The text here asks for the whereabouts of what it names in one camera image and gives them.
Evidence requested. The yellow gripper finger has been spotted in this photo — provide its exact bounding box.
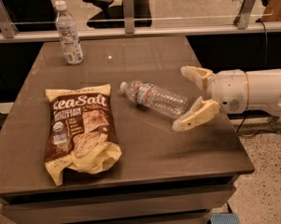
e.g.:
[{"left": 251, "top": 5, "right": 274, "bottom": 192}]
[
  {"left": 180, "top": 66, "right": 215, "bottom": 91},
  {"left": 172, "top": 96, "right": 221, "bottom": 132}
]

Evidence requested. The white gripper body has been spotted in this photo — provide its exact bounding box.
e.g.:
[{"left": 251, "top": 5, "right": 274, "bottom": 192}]
[{"left": 207, "top": 69, "right": 248, "bottom": 114}]

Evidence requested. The clear water bottle red label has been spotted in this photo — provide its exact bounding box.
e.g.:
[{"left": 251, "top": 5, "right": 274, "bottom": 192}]
[{"left": 119, "top": 80, "right": 189, "bottom": 119}]

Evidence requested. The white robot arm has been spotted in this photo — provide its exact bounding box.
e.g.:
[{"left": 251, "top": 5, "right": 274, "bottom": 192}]
[{"left": 173, "top": 66, "right": 281, "bottom": 132}]

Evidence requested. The tall water bottle white label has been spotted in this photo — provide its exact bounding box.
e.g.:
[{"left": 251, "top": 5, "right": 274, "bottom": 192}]
[{"left": 55, "top": 1, "right": 84, "bottom": 64}]

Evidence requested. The black office chair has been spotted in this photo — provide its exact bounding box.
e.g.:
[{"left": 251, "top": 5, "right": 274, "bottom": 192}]
[{"left": 82, "top": 0, "right": 152, "bottom": 29}]

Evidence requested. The blue perforated box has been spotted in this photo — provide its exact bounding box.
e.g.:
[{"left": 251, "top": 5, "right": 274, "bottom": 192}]
[{"left": 210, "top": 213, "right": 240, "bottom": 224}]

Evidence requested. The sea salt chips bag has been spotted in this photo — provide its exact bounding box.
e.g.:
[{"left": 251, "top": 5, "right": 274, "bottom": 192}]
[{"left": 45, "top": 84, "right": 121, "bottom": 186}]

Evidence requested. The glass partition panel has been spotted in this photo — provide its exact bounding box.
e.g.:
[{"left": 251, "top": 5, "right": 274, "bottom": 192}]
[{"left": 3, "top": 0, "right": 281, "bottom": 31}]

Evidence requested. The right metal glass bracket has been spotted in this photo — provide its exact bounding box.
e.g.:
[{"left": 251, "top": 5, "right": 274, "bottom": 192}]
[{"left": 233, "top": 0, "right": 256, "bottom": 29}]

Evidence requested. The metal glass bracket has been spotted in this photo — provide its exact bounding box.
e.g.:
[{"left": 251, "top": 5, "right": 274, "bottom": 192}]
[
  {"left": 122, "top": 0, "right": 134, "bottom": 34},
  {"left": 233, "top": 0, "right": 256, "bottom": 29},
  {"left": 0, "top": 0, "right": 18, "bottom": 38}
]

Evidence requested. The black cable on floor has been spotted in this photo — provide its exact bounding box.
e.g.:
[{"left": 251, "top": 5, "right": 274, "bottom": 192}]
[{"left": 235, "top": 18, "right": 281, "bottom": 139}]

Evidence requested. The middle metal glass bracket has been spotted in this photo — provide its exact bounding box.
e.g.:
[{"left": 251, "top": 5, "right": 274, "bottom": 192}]
[{"left": 122, "top": 0, "right": 134, "bottom": 34}]

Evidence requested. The left metal glass bracket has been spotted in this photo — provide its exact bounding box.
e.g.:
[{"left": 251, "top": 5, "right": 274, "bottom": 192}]
[{"left": 0, "top": 0, "right": 18, "bottom": 38}]

